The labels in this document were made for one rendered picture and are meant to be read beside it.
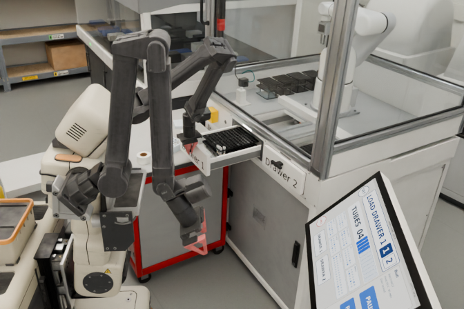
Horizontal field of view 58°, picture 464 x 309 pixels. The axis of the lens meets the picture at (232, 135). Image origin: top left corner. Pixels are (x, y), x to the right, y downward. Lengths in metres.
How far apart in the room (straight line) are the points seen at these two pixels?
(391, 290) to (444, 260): 2.02
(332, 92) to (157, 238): 1.28
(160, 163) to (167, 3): 1.60
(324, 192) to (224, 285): 1.01
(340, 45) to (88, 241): 1.08
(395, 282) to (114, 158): 0.73
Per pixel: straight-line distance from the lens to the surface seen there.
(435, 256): 3.07
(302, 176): 1.78
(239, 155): 1.97
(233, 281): 2.55
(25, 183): 2.12
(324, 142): 1.65
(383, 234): 1.17
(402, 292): 1.03
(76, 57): 5.57
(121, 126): 1.07
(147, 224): 2.26
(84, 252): 1.51
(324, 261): 1.26
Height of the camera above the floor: 1.87
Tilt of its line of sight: 28 degrees down
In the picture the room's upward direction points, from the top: 3 degrees clockwise
